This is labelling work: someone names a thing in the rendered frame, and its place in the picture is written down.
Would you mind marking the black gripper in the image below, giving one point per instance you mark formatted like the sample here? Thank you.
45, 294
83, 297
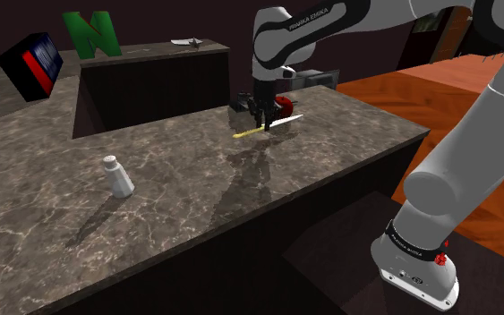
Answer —
263, 92

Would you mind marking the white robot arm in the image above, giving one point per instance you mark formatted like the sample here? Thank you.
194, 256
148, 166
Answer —
465, 144

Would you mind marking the red apple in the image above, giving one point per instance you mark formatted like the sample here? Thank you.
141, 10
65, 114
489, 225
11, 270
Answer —
286, 104

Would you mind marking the dark grey blocky object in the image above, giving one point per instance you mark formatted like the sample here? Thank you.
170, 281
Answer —
243, 103

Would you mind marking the grey box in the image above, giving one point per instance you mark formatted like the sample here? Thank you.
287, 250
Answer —
319, 78

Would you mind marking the small grey star-shaped object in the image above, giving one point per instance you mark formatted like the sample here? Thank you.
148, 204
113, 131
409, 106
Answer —
189, 42

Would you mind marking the dark robot stand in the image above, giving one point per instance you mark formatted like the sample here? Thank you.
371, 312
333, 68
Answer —
334, 257

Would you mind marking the white salt shaker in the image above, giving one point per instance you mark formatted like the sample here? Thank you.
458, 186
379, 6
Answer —
118, 181

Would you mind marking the green letter block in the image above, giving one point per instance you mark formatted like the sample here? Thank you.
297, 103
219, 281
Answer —
96, 37

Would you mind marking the brown door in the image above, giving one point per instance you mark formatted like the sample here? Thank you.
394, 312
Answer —
450, 35

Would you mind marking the black box with red stripe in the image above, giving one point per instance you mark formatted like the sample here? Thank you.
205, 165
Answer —
27, 67

